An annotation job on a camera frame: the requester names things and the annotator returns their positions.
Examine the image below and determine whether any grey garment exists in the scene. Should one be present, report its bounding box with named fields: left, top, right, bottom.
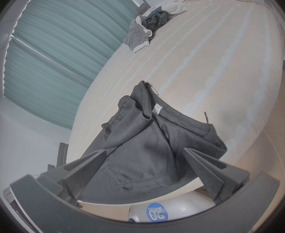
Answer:
left=123, top=21, right=150, bottom=53

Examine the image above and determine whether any bed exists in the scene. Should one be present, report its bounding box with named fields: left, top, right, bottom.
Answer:
left=66, top=0, right=285, bottom=194

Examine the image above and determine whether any dark blue garment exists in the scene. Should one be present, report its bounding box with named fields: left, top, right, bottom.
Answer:
left=155, top=6, right=172, bottom=16

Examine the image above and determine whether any blue-green curtain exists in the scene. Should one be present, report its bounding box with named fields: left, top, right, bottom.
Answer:
left=11, top=0, right=139, bottom=82
left=3, top=38, right=94, bottom=130

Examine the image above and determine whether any white printed pillow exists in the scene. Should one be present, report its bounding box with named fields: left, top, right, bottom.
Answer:
left=145, top=0, right=185, bottom=16

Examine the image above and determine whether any black shiny garment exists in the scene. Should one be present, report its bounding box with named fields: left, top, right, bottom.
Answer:
left=142, top=11, right=171, bottom=37

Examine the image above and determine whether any black T-shirt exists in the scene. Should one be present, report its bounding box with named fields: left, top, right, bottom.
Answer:
left=77, top=80, right=228, bottom=204

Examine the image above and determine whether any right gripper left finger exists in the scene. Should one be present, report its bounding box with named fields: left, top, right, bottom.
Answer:
left=37, top=150, right=106, bottom=200

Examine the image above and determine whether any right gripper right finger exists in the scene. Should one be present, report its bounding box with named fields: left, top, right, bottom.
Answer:
left=182, top=148, right=250, bottom=201

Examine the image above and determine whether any black chest of drawers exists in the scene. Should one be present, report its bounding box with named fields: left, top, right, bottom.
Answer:
left=47, top=142, right=69, bottom=172

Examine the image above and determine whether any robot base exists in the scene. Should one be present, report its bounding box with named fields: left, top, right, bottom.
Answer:
left=127, top=188, right=218, bottom=224

